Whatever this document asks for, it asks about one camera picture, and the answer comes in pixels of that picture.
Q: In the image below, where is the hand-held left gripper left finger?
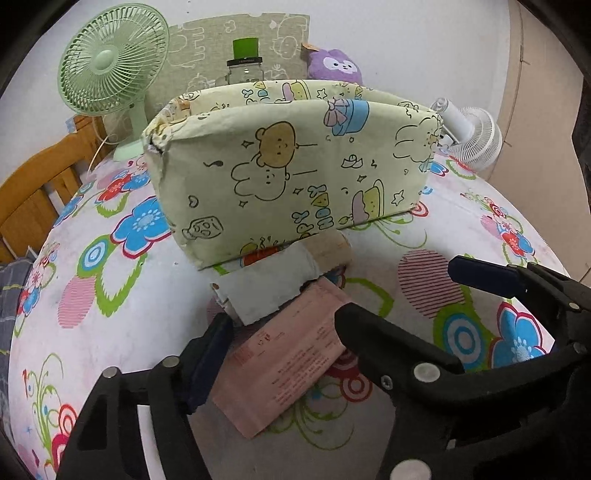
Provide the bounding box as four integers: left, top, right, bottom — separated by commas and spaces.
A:
55, 313, 235, 480

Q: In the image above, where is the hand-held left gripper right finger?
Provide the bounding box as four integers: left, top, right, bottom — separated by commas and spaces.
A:
381, 369, 537, 480

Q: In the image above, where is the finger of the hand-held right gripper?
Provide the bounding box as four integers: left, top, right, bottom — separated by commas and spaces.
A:
333, 302, 467, 404
448, 255, 591, 370

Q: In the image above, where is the pink paper packet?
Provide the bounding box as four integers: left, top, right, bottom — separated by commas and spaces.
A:
211, 279, 355, 439

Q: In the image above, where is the light grey cloth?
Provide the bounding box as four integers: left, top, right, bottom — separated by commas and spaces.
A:
209, 244, 320, 327

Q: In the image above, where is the cartoon print fabric storage box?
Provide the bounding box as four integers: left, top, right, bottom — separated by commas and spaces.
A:
140, 79, 445, 271

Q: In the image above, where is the beige folded cloth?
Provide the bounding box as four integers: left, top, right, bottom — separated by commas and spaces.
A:
307, 229, 353, 278

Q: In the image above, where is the floral tablecloth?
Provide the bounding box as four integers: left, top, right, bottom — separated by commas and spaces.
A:
7, 151, 572, 480

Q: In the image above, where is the white standing fan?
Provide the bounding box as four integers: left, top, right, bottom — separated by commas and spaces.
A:
427, 96, 503, 168

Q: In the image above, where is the beige wardrobe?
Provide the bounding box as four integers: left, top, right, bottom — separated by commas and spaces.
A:
505, 0, 591, 223

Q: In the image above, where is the grey plaid pillow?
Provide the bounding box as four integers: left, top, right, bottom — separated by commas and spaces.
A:
0, 257, 34, 354

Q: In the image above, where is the wooden chair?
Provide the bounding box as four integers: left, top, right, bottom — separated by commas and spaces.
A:
0, 115, 101, 265

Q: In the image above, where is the purple plush rabbit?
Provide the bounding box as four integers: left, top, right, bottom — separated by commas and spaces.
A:
300, 41, 364, 87

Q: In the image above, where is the glass mug jar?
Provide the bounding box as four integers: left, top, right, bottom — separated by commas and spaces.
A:
225, 56, 264, 86

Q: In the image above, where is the green plastic cup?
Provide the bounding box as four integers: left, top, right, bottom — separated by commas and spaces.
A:
232, 37, 260, 60

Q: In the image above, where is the green desk fan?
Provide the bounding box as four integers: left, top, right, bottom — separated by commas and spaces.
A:
57, 3, 171, 162

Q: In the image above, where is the white fan cord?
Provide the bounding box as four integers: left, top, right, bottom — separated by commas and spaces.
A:
86, 131, 122, 175

